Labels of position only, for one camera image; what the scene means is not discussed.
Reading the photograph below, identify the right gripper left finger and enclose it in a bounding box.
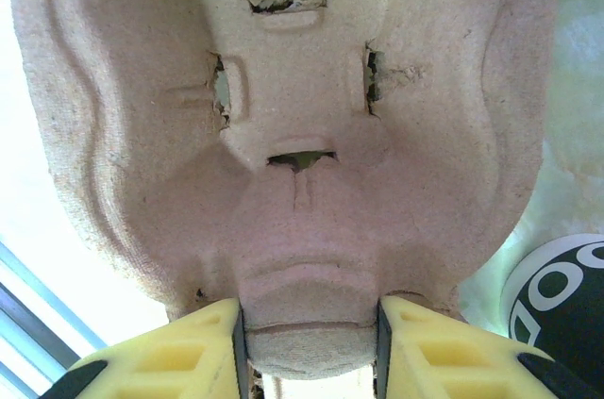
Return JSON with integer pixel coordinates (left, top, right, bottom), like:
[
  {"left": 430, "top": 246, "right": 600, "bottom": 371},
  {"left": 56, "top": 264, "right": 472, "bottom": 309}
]
[{"left": 51, "top": 297, "right": 249, "bottom": 399}]

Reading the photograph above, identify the green paper coffee cup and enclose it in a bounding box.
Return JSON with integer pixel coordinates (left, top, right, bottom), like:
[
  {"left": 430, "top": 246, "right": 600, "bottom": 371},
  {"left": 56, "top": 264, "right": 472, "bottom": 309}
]
[{"left": 499, "top": 233, "right": 604, "bottom": 374}]

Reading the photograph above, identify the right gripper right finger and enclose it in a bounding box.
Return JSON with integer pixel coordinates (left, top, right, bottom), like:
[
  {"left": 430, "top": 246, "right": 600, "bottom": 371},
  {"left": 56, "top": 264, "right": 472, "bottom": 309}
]
[{"left": 375, "top": 294, "right": 600, "bottom": 399}]

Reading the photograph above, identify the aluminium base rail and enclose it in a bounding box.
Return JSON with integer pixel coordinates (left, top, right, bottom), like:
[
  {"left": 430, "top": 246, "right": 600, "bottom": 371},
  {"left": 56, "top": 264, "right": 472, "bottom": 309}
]
[{"left": 0, "top": 238, "right": 112, "bottom": 389}]

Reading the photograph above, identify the brown pulp cup carrier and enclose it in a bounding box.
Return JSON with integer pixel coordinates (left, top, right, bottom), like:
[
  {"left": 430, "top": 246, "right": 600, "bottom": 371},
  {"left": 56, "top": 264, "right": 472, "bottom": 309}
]
[{"left": 8, "top": 0, "right": 561, "bottom": 399}]

